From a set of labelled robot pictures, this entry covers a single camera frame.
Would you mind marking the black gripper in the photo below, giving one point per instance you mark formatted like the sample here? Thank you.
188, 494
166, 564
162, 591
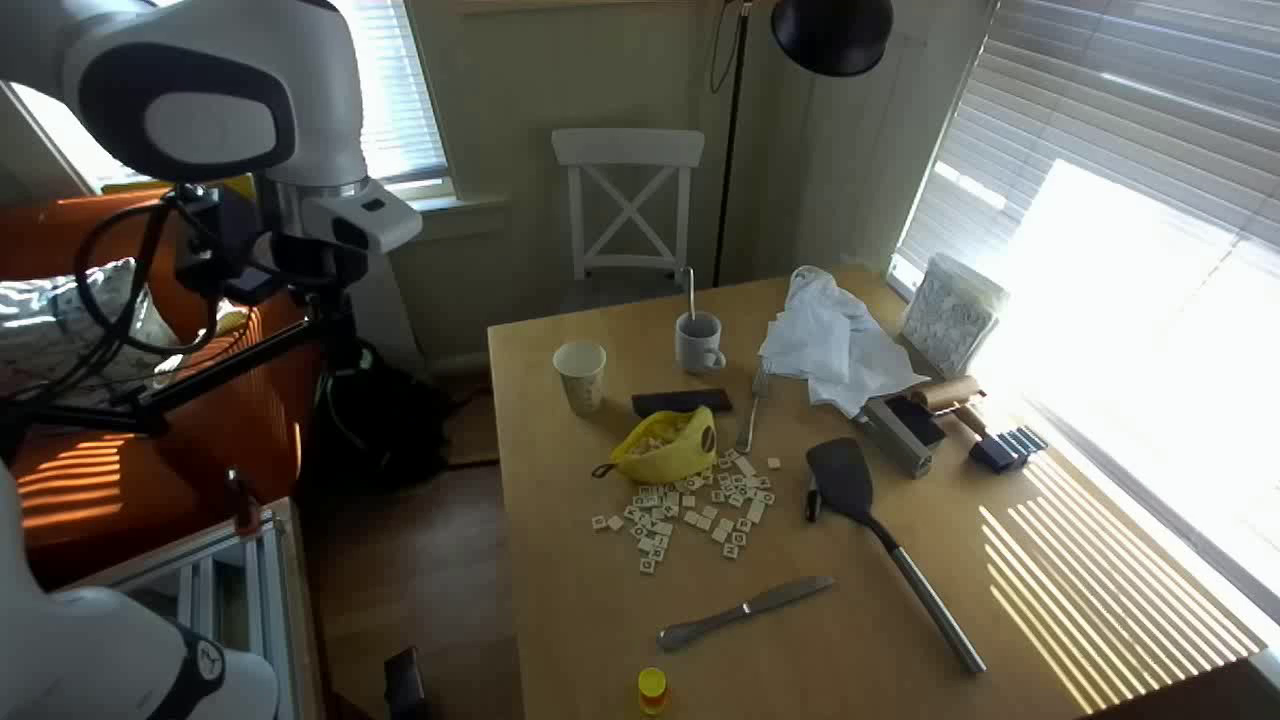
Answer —
314, 262

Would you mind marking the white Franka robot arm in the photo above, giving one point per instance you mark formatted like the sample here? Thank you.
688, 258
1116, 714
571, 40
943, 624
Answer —
314, 81

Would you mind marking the black bag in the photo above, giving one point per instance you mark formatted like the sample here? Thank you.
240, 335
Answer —
385, 423

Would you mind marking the cream letter tile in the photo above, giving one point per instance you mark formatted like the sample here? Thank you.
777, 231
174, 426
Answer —
619, 523
775, 460

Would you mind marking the black tripod boom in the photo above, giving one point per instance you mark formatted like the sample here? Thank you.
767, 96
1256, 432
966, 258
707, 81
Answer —
212, 367

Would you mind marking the dotted paper cup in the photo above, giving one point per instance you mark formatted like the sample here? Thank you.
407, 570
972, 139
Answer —
583, 374

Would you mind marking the narrow white window blind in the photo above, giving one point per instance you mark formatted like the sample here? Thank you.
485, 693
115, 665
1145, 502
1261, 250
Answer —
392, 95

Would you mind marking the orange sofa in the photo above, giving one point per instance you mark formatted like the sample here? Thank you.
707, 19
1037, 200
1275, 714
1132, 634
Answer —
134, 483

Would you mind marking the white rack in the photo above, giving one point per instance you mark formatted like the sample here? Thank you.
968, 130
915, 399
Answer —
253, 601

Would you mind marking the grey patterned pillow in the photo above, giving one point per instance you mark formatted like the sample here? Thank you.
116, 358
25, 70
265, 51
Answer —
55, 322

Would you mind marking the white wooden chair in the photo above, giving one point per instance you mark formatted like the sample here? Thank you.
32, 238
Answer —
624, 145

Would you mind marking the metal spoon in mug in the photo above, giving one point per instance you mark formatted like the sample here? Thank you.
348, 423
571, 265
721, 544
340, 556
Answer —
688, 294

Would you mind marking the small black floor object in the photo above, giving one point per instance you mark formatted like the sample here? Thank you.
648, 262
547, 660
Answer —
407, 684

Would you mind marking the white mug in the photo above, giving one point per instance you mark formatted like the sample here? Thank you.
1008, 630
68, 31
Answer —
697, 348

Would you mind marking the metal teaspoon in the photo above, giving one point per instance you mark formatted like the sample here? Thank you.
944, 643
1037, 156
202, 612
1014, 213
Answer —
752, 406

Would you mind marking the black lamp pole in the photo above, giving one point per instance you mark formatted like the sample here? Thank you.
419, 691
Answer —
726, 161

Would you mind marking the small yellow bottle cap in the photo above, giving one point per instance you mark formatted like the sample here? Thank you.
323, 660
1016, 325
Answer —
652, 684

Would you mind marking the crumpled white cloth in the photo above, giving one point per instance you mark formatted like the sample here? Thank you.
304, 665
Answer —
827, 335

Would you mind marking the metal table knife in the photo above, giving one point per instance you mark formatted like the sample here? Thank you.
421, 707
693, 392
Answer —
747, 611

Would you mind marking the small black clip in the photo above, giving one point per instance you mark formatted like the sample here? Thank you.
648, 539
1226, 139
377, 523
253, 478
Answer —
810, 507

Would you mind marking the silver and black stapler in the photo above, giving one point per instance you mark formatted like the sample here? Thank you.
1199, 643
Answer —
897, 436

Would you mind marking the black lamp shade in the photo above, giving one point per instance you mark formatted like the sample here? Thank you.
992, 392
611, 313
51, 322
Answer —
831, 31

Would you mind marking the large white window blind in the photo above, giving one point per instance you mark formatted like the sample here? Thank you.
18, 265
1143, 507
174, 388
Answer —
1132, 105

